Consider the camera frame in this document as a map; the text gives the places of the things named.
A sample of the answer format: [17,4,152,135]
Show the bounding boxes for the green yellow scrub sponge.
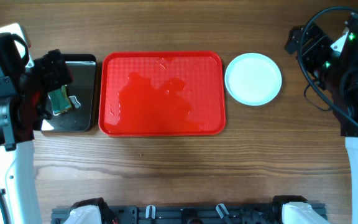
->
[48,85,73,116]

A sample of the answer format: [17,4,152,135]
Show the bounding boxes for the light blue plate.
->
[224,53,283,106]

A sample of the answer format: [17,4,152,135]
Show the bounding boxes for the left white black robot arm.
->
[0,23,98,223]

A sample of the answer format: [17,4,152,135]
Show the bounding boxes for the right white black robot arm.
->
[284,14,358,223]

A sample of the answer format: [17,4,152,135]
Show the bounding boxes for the black water tray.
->
[40,54,97,132]

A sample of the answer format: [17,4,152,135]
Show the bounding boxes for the red plastic serving tray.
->
[98,51,226,137]

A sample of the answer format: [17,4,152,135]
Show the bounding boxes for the black metal base rail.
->
[50,202,328,224]

